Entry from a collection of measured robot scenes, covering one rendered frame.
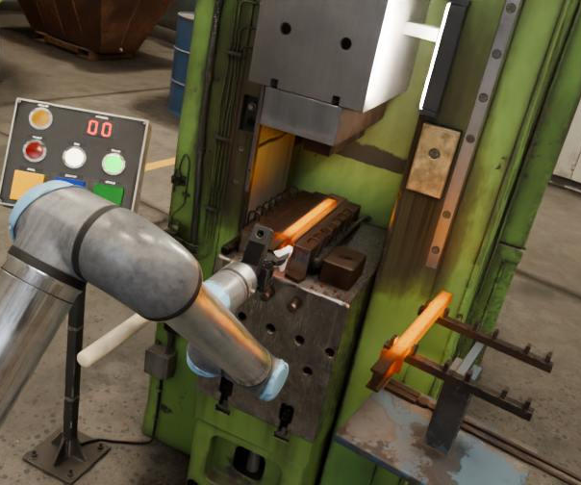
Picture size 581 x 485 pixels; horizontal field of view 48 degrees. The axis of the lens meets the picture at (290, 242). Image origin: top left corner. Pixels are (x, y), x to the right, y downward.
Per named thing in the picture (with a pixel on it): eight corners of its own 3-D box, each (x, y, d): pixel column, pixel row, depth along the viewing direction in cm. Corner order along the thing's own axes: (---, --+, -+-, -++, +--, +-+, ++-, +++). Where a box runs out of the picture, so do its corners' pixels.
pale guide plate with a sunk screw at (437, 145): (440, 199, 162) (460, 133, 155) (405, 189, 164) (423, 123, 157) (442, 196, 164) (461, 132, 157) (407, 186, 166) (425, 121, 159)
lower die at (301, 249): (305, 276, 170) (311, 247, 167) (238, 251, 176) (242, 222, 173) (355, 227, 207) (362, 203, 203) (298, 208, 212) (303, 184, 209)
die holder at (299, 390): (313, 444, 180) (349, 305, 161) (194, 390, 191) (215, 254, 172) (372, 349, 228) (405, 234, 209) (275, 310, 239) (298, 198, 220)
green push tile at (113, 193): (119, 216, 168) (124, 187, 169) (89, 211, 167) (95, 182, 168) (120, 216, 170) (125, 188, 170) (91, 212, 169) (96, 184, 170)
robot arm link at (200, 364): (216, 390, 140) (224, 342, 135) (175, 366, 145) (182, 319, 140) (241, 370, 148) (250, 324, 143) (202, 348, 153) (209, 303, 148)
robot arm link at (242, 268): (215, 262, 145) (254, 276, 142) (226, 254, 149) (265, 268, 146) (211, 296, 149) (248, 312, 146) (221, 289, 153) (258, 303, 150)
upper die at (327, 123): (334, 146, 156) (342, 108, 152) (259, 124, 162) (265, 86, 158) (382, 118, 192) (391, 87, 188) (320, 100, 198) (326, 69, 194)
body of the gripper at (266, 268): (246, 273, 163) (223, 292, 153) (252, 242, 159) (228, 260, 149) (274, 284, 161) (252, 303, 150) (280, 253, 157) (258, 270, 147)
